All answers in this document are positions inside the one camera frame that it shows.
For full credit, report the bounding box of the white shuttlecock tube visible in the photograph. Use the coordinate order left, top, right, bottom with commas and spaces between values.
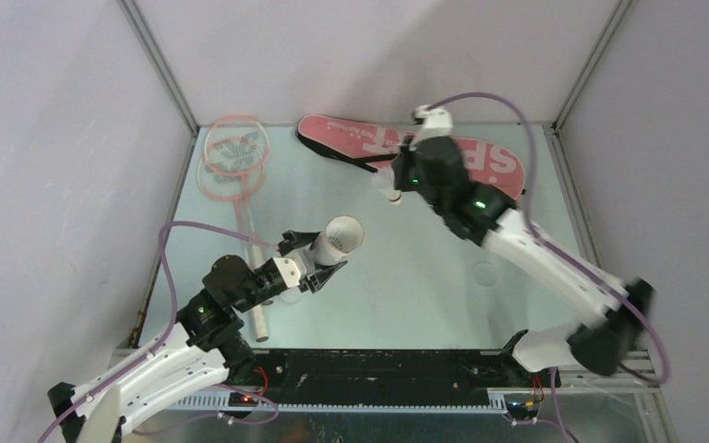
297, 215, 365, 293

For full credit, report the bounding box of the white shuttlecock front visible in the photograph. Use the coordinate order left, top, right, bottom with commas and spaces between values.
372, 168, 402, 205

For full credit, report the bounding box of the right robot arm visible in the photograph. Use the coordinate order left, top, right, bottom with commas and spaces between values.
391, 136, 655, 386

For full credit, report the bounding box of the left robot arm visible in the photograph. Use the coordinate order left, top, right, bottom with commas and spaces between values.
48, 217, 364, 442

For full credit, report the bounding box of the pink sport racket bag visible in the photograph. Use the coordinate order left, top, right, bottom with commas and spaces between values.
295, 114, 525, 200

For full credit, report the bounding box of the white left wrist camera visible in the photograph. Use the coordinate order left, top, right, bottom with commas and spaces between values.
271, 248, 316, 288

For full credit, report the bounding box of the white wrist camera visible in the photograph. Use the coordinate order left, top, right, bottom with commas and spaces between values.
409, 105, 453, 150
271, 248, 316, 288

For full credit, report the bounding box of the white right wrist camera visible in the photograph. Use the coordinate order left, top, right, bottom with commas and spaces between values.
409, 105, 453, 150

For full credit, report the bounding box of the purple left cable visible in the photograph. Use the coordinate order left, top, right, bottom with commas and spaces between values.
36, 221, 282, 443

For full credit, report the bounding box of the purple cable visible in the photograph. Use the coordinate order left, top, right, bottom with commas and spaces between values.
421, 91, 672, 387
36, 221, 282, 443

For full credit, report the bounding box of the aluminium front frame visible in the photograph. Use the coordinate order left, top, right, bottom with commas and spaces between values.
125, 349, 658, 442

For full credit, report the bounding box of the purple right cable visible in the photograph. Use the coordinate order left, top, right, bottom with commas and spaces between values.
421, 91, 672, 387

